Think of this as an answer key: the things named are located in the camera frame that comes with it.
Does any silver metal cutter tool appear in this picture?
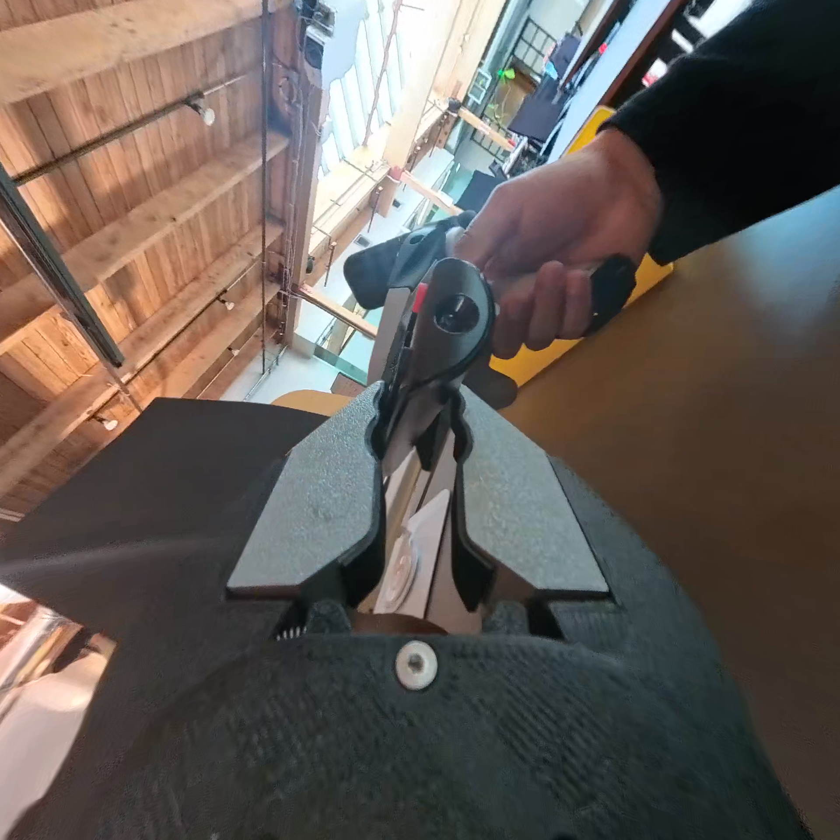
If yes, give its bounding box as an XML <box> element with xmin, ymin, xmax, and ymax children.
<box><xmin>410</xmin><ymin>257</ymin><xmax>497</xmax><ymax>470</ymax></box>

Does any yellow plastic bin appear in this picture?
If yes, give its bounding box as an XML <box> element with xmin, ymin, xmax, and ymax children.
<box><xmin>487</xmin><ymin>104</ymin><xmax>677</xmax><ymax>389</ymax></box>

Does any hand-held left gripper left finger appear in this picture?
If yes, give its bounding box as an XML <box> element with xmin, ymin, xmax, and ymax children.
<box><xmin>226</xmin><ymin>379</ymin><xmax>388</xmax><ymax>603</ymax></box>

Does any black ceiling track rail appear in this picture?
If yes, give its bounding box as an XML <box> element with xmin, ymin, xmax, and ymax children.
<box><xmin>0</xmin><ymin>164</ymin><xmax>127</xmax><ymax>370</ymax></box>

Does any black wooden book stand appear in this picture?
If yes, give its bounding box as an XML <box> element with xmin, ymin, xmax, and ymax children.
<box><xmin>0</xmin><ymin>387</ymin><xmax>455</xmax><ymax>623</ymax></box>

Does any person's right hand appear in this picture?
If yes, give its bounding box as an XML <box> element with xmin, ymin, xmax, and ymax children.
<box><xmin>451</xmin><ymin>130</ymin><xmax>665</xmax><ymax>361</ymax></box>

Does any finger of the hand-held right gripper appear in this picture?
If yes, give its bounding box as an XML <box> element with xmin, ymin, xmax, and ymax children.
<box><xmin>381</xmin><ymin>287</ymin><xmax>429</xmax><ymax>476</ymax></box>
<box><xmin>468</xmin><ymin>360</ymin><xmax>521</xmax><ymax>409</ymax></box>

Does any silver ventilation duct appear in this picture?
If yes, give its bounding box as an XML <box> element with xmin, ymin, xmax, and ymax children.
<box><xmin>0</xmin><ymin>584</ymin><xmax>118</xmax><ymax>697</ymax></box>

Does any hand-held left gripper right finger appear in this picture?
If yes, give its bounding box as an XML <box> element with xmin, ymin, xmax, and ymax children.
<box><xmin>450</xmin><ymin>385</ymin><xmax>612</xmax><ymax>613</ymax></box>

